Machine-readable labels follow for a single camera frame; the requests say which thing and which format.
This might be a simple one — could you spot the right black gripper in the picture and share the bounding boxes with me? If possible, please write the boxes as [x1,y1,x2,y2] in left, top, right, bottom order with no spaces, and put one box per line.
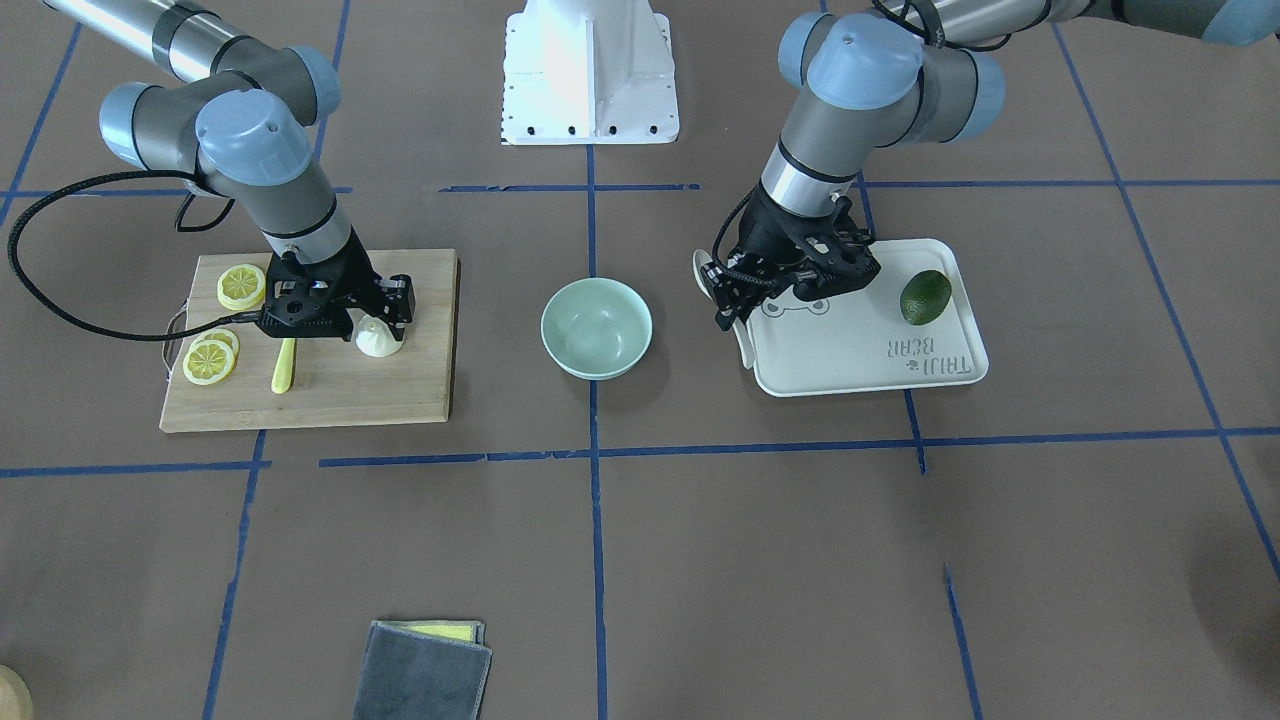
[257,245,415,341]

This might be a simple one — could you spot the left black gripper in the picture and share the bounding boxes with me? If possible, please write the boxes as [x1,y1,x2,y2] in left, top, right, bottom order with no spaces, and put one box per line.
[712,184,881,331]

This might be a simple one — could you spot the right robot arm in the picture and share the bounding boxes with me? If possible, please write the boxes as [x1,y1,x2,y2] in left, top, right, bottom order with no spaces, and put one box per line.
[52,1,416,340]

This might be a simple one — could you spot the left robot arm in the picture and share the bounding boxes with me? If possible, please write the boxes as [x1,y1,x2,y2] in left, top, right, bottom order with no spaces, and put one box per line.
[698,1,1279,331]

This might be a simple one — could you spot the light green bowl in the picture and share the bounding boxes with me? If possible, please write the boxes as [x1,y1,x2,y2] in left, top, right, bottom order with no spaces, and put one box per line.
[540,277,654,380]

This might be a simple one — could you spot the bamboo cutting board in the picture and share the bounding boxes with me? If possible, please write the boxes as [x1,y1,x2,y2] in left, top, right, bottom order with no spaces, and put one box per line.
[159,249,460,433]

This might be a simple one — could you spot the yellow plastic knife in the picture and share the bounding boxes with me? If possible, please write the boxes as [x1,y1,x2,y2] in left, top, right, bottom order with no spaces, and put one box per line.
[270,338,296,395]

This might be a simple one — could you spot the white bear tray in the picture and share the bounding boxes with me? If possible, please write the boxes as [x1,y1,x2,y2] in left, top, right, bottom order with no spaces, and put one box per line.
[733,238,989,397]

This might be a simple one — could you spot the lemon slice top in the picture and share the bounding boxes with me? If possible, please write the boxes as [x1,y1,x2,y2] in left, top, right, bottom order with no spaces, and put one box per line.
[216,263,268,313]

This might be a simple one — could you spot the lemon slice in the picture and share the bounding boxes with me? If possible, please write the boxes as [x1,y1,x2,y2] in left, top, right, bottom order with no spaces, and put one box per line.
[179,338,237,386]
[216,263,268,313]
[192,328,241,356]

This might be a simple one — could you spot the lemon slice back lower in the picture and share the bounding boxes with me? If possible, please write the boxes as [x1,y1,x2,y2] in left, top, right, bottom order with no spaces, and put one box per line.
[192,328,241,356]

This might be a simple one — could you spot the lemon slice front lower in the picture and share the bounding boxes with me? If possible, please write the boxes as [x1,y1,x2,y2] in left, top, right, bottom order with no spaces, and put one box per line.
[179,338,237,386]

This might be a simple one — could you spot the yellow sponge cloth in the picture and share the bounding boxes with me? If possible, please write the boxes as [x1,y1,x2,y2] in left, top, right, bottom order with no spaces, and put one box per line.
[397,619,485,644]

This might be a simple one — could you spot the grey cleaning cloth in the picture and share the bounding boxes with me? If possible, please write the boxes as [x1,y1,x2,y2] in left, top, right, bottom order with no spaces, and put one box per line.
[352,620,493,719]

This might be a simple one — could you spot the wooden round object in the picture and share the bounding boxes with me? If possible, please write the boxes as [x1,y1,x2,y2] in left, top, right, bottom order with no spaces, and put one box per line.
[0,665,35,720]

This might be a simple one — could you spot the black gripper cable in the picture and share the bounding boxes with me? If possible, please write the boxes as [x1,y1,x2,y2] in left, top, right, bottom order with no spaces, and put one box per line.
[6,170,262,343]

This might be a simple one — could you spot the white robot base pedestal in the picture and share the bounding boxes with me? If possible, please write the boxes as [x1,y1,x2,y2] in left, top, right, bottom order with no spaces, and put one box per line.
[499,1,681,146]

